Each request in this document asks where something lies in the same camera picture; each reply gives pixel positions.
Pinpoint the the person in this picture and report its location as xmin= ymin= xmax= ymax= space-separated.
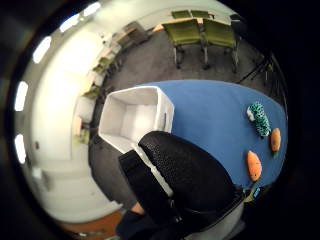
xmin=115 ymin=200 xmax=183 ymax=240

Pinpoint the black tripod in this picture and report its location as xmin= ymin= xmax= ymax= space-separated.
xmin=235 ymin=51 xmax=278 ymax=88

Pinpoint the wooden meeting table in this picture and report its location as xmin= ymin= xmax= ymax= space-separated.
xmin=151 ymin=16 xmax=215 ymax=34

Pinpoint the orange carrot soft toy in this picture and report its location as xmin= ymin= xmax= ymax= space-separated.
xmin=246 ymin=150 xmax=264 ymax=191
xmin=269 ymin=127 xmax=282 ymax=158

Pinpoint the green office chair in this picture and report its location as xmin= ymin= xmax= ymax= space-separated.
xmin=201 ymin=18 xmax=242 ymax=74
xmin=92 ymin=56 xmax=117 ymax=75
xmin=162 ymin=18 xmax=205 ymax=70
xmin=82 ymin=85 xmax=102 ymax=100
xmin=171 ymin=9 xmax=193 ymax=20
xmin=190 ymin=9 xmax=215 ymax=20

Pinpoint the grey cabinet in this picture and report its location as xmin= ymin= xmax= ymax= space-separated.
xmin=121 ymin=20 xmax=150 ymax=47

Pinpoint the ceiling light panel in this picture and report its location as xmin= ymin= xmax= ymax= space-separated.
xmin=82 ymin=1 xmax=102 ymax=18
xmin=59 ymin=13 xmax=81 ymax=33
xmin=14 ymin=133 xmax=27 ymax=165
xmin=14 ymin=80 xmax=29 ymax=112
xmin=32 ymin=35 xmax=53 ymax=65

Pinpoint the green spotted soft toy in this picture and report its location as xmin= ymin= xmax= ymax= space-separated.
xmin=246 ymin=101 xmax=272 ymax=138

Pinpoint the white open storage box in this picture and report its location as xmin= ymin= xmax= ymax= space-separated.
xmin=98 ymin=85 xmax=175 ymax=198

